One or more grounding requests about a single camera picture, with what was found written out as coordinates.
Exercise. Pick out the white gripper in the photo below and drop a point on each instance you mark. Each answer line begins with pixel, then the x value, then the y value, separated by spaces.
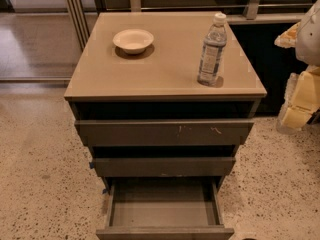
pixel 309 39

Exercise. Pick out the clear plastic water bottle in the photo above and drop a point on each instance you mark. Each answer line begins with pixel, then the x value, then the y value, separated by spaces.
pixel 213 46

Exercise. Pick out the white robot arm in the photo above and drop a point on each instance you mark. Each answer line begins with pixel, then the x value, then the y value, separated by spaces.
pixel 307 50

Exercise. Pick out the grey drawer cabinet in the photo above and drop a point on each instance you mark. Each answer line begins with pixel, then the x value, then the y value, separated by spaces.
pixel 160 83

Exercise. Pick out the middle grey drawer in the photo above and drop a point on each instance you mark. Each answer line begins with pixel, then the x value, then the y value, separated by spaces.
pixel 163 167

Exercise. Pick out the bottom open grey drawer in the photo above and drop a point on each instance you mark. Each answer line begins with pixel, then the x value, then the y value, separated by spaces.
pixel 164 209

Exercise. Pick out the top grey drawer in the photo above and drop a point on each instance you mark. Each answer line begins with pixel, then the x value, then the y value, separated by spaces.
pixel 163 132

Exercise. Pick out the white bowl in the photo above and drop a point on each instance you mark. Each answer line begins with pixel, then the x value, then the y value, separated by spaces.
pixel 133 41

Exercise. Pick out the metal railing frame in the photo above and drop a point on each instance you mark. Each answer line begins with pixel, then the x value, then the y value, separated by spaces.
pixel 271 15

